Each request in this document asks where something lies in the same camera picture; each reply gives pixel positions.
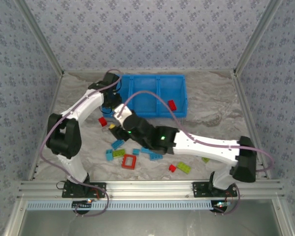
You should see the red lego window frame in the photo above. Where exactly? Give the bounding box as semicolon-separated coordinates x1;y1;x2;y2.
121;154;137;170

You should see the blue three-compartment plastic bin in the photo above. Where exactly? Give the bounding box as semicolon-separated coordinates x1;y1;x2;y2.
102;74;189;118

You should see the black controller board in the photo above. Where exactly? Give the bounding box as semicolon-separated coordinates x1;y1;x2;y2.
210;200;231;214
72;199;93;214

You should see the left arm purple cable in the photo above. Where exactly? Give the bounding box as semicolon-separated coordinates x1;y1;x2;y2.
40;68;123;217

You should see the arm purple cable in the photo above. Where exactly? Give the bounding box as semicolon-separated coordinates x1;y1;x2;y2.
117;90;275;216
40;68;123;217

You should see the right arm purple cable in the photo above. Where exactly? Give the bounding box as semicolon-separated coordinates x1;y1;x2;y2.
117;90;275;216

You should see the aluminium side rail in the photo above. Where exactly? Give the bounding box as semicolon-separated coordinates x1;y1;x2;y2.
232;70;273;180
28;71;66;181

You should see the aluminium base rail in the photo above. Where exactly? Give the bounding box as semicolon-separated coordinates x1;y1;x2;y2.
16;180;285;199

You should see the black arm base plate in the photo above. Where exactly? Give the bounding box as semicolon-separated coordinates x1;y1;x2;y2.
61;181;107;199
192;181;238;199

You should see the pale blue slotted cable tray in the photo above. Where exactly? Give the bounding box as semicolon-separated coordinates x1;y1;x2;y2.
26;200;215;211

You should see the grey back frame rail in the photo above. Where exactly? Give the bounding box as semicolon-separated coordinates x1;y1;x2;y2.
63;69;235;74

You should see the aluminium frame post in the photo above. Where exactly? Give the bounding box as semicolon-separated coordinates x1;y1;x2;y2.
14;0;65;77
272;199;295;236
3;199;28;236
233;0;285;77

